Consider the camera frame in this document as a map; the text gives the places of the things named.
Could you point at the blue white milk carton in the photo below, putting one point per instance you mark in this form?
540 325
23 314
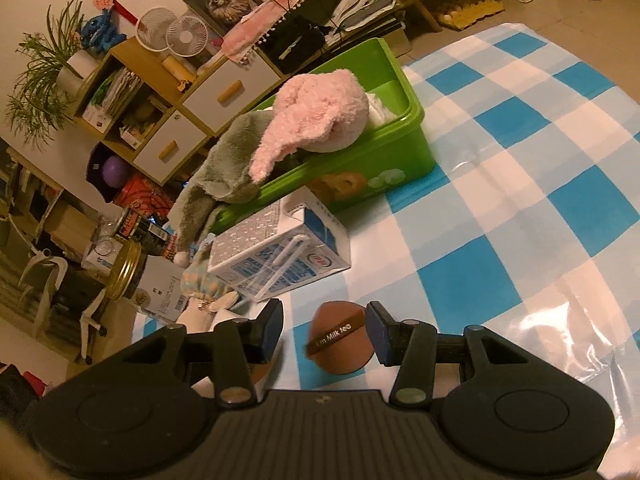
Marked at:
290 243

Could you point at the potted green plant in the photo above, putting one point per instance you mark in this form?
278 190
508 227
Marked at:
37 107

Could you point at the red gift box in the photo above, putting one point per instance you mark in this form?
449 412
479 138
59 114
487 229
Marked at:
145 197

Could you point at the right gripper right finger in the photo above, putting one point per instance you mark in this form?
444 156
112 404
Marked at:
410 345

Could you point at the black box on shelf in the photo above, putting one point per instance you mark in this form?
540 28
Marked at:
291 43

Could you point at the green plastic bin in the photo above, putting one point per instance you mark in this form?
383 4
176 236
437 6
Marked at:
380 160

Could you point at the pink plush toy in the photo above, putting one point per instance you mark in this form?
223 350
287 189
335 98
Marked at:
317 113

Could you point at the blue stitch plush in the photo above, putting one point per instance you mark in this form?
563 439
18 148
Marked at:
100 34

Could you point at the purple ball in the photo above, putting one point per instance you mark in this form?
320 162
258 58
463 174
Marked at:
115 172

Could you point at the egg tray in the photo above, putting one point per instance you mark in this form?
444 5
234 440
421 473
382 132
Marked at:
461 14

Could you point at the brown powder puff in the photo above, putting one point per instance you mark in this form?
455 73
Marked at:
338 341

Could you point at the wooden tv cabinet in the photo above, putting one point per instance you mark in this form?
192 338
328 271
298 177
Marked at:
155 110

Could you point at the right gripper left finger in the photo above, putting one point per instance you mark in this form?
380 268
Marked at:
243 354

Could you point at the white desk fan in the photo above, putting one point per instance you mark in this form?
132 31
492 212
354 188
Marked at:
152 27
186 36

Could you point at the pink table runner cloth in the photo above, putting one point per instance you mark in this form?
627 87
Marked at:
242 37

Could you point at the grey plush toy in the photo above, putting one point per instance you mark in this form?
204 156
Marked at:
222 179

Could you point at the metal tin can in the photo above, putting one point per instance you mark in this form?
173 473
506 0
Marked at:
154 240

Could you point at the gold lid cookie jar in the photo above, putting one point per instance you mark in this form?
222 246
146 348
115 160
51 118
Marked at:
149 283

